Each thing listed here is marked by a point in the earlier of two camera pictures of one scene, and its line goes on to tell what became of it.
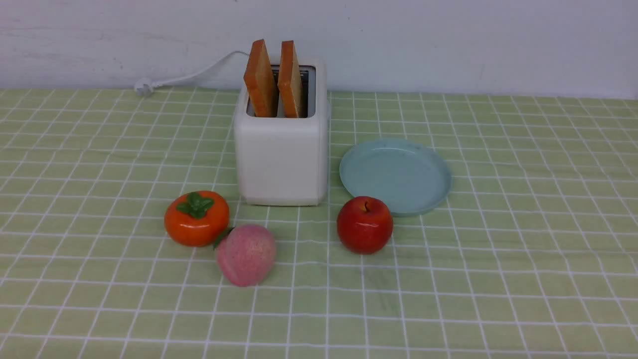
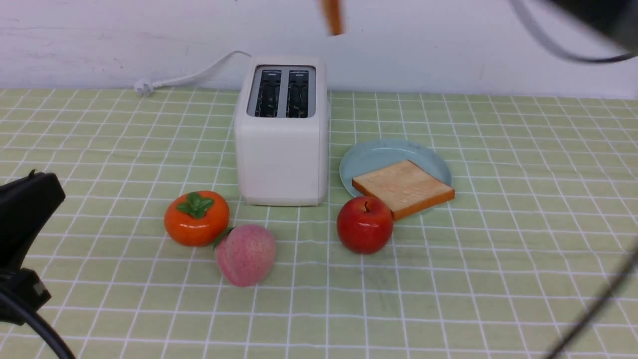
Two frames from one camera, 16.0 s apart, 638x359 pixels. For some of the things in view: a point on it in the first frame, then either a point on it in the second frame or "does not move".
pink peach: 246,255 does not move
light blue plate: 412,177 does not move
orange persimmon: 198,219 does not move
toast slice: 260,79 → 407,188
